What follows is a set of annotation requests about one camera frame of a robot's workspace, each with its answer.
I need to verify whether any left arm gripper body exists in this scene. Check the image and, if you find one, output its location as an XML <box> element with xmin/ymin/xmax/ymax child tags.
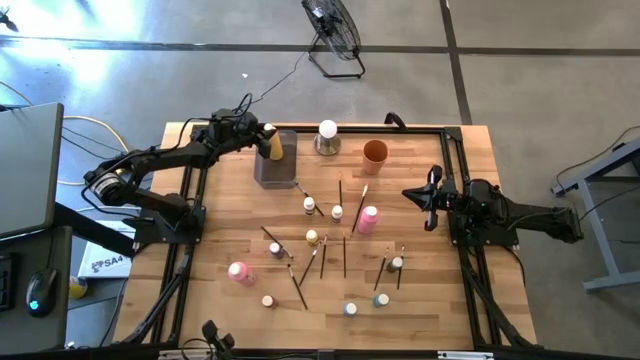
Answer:
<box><xmin>212</xmin><ymin>108</ymin><xmax>261</xmax><ymax>151</ymax></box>

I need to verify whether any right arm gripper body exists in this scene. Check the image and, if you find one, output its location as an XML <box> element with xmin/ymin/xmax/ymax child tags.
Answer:
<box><xmin>424</xmin><ymin>163</ymin><xmax>469</xmax><ymax>232</ymax></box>

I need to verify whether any large yellow paint bottle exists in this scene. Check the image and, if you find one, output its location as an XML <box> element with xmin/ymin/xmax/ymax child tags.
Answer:
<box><xmin>263</xmin><ymin>122</ymin><xmax>285</xmax><ymax>162</ymax></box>

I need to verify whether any large pink paint bottle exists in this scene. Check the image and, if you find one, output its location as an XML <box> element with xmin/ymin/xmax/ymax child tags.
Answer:
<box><xmin>227</xmin><ymin>261</ymin><xmax>257</xmax><ymax>288</ymax></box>
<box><xmin>356</xmin><ymin>205</ymin><xmax>380</xmax><ymax>235</ymax></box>

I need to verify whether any long paintbrush orange ferrule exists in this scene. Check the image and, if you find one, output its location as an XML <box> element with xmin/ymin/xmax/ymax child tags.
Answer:
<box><xmin>350</xmin><ymin>183</ymin><xmax>370</xmax><ymax>235</ymax></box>

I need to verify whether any orange plastic cup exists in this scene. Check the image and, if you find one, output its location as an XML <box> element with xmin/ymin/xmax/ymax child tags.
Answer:
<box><xmin>362</xmin><ymin>139</ymin><xmax>390</xmax><ymax>176</ymax></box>

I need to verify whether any grey translucent plastic bin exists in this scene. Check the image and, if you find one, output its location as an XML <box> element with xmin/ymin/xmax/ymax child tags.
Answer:
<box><xmin>253</xmin><ymin>129</ymin><xmax>299</xmax><ymax>190</ymax></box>

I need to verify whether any brass lamp with white bulb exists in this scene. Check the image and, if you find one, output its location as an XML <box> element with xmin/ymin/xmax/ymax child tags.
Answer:
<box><xmin>313</xmin><ymin>118</ymin><xmax>343</xmax><ymax>157</ymax></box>

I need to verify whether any black floor fan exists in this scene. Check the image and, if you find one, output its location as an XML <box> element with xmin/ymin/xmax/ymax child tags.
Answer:
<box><xmin>300</xmin><ymin>0</ymin><xmax>367</xmax><ymax>80</ymax></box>

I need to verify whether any grey metal table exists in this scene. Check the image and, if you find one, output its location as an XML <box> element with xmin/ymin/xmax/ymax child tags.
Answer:
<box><xmin>551</xmin><ymin>139</ymin><xmax>640</xmax><ymax>295</ymax></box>

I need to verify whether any white printed cardboard box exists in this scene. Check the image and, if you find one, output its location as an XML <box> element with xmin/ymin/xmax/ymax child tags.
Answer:
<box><xmin>77</xmin><ymin>219</ymin><xmax>136</xmax><ymax>280</ymax></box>

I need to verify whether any grey monitor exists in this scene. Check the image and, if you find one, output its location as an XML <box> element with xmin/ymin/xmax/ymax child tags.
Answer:
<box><xmin>0</xmin><ymin>102</ymin><xmax>65</xmax><ymax>240</ymax></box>

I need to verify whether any dark grey desk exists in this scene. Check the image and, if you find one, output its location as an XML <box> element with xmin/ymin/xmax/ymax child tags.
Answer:
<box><xmin>0</xmin><ymin>202</ymin><xmax>136</xmax><ymax>354</ymax></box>

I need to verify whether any small yellow round container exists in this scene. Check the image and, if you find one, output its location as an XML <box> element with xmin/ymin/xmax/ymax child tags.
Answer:
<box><xmin>68</xmin><ymin>275</ymin><xmax>89</xmax><ymax>301</ymax></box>

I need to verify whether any black computer mouse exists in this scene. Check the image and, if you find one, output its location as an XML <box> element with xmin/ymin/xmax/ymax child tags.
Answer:
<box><xmin>24</xmin><ymin>267</ymin><xmax>59</xmax><ymax>319</ymax></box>

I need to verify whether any black keyboard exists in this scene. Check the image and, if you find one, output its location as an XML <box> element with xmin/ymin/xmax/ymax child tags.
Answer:
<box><xmin>0</xmin><ymin>252</ymin><xmax>25</xmax><ymax>312</ymax></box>

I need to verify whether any black fan power cable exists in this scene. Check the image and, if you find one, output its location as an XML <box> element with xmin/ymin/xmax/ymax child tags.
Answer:
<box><xmin>249</xmin><ymin>49</ymin><xmax>311</xmax><ymax>106</ymax></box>

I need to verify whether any black frame bracket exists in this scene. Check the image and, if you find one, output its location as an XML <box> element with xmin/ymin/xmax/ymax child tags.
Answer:
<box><xmin>383</xmin><ymin>111</ymin><xmax>409</xmax><ymax>130</ymax></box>

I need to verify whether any yellow cable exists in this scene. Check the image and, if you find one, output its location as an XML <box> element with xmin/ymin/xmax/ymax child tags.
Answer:
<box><xmin>54</xmin><ymin>115</ymin><xmax>132</xmax><ymax>187</ymax></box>

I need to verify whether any silver aluminium post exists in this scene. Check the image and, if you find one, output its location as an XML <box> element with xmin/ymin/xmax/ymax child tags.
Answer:
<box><xmin>158</xmin><ymin>349</ymin><xmax>217</xmax><ymax>360</ymax></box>
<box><xmin>437</xmin><ymin>350</ymin><xmax>495</xmax><ymax>360</ymax></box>

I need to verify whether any black device with cable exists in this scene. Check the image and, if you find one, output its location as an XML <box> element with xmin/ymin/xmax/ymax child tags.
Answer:
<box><xmin>179</xmin><ymin>319</ymin><xmax>236</xmax><ymax>360</ymax></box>

